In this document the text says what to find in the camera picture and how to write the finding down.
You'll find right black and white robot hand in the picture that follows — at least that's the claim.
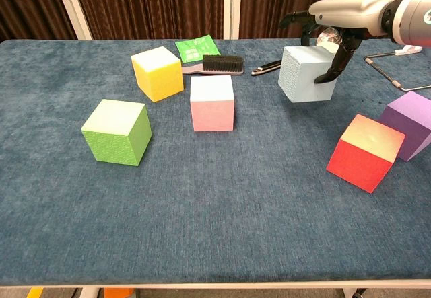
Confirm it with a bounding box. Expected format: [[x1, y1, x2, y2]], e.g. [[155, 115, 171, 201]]
[[278, 0, 405, 84]]

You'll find light blue foam cube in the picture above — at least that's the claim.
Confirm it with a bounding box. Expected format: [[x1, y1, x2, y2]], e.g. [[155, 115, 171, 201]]
[[277, 44, 339, 103]]

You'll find yellow foam cube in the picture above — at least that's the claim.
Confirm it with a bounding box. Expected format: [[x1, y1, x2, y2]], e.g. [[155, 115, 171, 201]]
[[131, 46, 185, 103]]

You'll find green foam cube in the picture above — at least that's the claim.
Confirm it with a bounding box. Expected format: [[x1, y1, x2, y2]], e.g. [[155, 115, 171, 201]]
[[81, 98, 153, 167]]

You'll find purple foam cube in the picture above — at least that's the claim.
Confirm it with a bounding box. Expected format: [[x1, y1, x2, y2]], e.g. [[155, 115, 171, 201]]
[[378, 91, 431, 162]]

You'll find red foam cube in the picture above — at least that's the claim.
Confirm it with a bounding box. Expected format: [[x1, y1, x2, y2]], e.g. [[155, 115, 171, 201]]
[[326, 114, 406, 194]]

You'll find pink foam cube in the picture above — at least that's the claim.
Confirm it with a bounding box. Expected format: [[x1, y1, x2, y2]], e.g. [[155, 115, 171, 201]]
[[189, 75, 235, 133]]

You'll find small white jar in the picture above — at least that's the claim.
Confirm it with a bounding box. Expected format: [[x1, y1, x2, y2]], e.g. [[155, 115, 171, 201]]
[[318, 41, 340, 55]]

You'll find white plastic clip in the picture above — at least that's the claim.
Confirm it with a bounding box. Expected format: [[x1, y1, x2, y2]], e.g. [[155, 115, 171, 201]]
[[395, 44, 426, 56]]

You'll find grey brush with black bristles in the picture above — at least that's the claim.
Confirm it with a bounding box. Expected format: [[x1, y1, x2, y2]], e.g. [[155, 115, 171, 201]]
[[181, 54, 245, 76]]

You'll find green foil sachet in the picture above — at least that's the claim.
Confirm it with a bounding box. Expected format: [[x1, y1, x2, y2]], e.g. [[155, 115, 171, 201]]
[[174, 34, 222, 64]]

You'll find blue fabric table cover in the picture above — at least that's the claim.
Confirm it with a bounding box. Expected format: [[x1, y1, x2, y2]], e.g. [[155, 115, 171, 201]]
[[0, 38, 431, 285]]

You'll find orange object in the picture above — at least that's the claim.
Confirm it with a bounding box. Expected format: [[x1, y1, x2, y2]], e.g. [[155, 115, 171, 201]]
[[103, 287, 134, 298]]

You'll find bent metal wire frame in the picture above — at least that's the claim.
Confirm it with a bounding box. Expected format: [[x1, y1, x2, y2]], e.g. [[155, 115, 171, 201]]
[[363, 51, 431, 92]]

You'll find steel ladle with black handle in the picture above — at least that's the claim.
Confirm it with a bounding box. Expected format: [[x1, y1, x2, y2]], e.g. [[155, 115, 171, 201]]
[[251, 26, 344, 76]]

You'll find white partition post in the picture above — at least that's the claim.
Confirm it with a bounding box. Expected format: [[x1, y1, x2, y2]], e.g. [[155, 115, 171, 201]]
[[51, 0, 92, 41], [223, 0, 242, 40]]

